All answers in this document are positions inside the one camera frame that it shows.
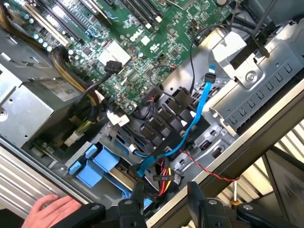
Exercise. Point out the empty blue disk carrier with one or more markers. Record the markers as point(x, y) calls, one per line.
point(90, 175)

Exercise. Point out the grey power supply unit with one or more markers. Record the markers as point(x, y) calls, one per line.
point(26, 114)

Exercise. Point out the coin battery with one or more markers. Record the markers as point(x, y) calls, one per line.
point(221, 2)

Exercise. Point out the dark brown panel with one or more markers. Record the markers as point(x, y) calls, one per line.
point(289, 185)

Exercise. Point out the silver heat sink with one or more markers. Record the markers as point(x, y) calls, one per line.
point(114, 53)

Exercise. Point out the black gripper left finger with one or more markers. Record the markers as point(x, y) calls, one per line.
point(129, 213)

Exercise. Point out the metal drive cage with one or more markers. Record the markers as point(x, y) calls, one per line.
point(261, 104)

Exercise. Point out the person's bare hand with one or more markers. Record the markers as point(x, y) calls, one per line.
point(47, 213)

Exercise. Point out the green motherboard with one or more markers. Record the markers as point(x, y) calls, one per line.
point(166, 28)

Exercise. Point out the black plastic shroud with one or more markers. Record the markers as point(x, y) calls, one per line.
point(166, 118)

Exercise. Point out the open PC case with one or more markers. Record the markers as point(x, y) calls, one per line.
point(249, 152)

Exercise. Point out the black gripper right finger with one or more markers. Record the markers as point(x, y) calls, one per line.
point(209, 213)

